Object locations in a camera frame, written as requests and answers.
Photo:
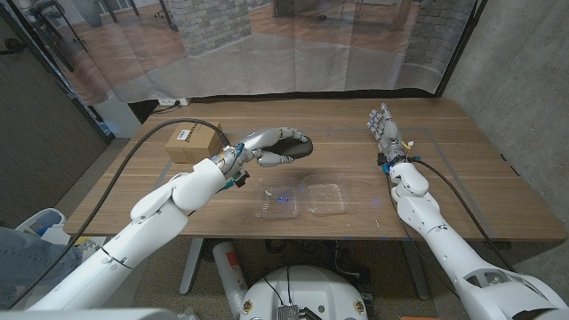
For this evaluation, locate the grey table leg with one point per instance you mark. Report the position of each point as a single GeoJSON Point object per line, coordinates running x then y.
{"type": "Point", "coordinates": [415, 271]}

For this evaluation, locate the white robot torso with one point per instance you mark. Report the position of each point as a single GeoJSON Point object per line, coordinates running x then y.
{"type": "Point", "coordinates": [306, 289]}

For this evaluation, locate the black backdrop frame pole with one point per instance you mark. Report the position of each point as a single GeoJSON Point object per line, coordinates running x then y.
{"type": "Point", "coordinates": [462, 46]}

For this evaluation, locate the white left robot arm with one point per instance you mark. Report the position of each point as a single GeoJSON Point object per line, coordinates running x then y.
{"type": "Point", "coordinates": [146, 231]}

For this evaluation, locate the white shoe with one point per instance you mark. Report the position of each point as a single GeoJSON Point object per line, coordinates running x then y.
{"type": "Point", "coordinates": [86, 253]}

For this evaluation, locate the white roll with orange label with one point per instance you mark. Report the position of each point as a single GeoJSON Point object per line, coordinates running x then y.
{"type": "Point", "coordinates": [231, 275]}

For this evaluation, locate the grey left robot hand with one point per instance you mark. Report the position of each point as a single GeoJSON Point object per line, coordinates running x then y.
{"type": "Point", "coordinates": [258, 142]}

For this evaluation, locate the cardboard packing box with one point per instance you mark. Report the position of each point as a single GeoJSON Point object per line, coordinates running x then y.
{"type": "Point", "coordinates": [191, 142]}

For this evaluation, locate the white bin with blue contents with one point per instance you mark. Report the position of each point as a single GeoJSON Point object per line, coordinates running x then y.
{"type": "Point", "coordinates": [42, 220]}

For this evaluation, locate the white table leg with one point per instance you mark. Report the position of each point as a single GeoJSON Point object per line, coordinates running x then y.
{"type": "Point", "coordinates": [191, 266]}

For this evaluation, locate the grey perforated wall panel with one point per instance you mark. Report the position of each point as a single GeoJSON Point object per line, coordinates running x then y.
{"type": "Point", "coordinates": [40, 146]}

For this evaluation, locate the clear plastic clamshell container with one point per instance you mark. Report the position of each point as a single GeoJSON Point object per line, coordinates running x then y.
{"type": "Point", "coordinates": [302, 200]}

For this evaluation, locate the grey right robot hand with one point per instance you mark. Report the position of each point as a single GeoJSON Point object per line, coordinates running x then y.
{"type": "Point", "coordinates": [390, 135]}

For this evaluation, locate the person leg in jeans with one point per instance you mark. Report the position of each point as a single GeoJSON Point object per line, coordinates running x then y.
{"type": "Point", "coordinates": [31, 266]}

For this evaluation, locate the printed room backdrop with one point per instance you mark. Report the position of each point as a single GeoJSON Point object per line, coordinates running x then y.
{"type": "Point", "coordinates": [266, 58]}

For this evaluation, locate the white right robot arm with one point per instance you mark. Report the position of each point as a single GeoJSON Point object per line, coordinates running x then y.
{"type": "Point", "coordinates": [449, 244]}

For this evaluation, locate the white power strip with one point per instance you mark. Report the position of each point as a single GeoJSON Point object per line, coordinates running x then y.
{"type": "Point", "coordinates": [171, 102]}

